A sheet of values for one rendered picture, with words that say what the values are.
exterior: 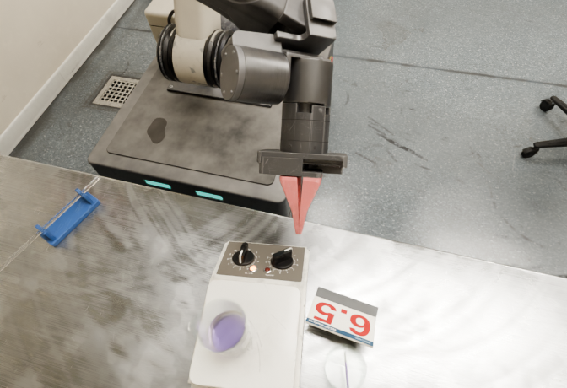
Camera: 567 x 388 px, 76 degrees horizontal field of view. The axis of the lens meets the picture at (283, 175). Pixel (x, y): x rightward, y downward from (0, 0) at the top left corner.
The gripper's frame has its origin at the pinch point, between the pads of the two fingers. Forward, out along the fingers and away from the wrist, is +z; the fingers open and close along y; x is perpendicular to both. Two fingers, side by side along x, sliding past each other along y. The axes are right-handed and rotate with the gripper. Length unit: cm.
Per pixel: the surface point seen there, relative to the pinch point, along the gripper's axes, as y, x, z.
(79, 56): -135, 144, -47
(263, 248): -5.7, 8.4, 6.0
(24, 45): -139, 112, -45
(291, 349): 0.2, -4.3, 13.4
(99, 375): -25.9, -1.0, 22.8
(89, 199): -36.9, 13.0, 1.7
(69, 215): -40.2, 12.2, 4.6
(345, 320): 6.7, 4.1, 13.5
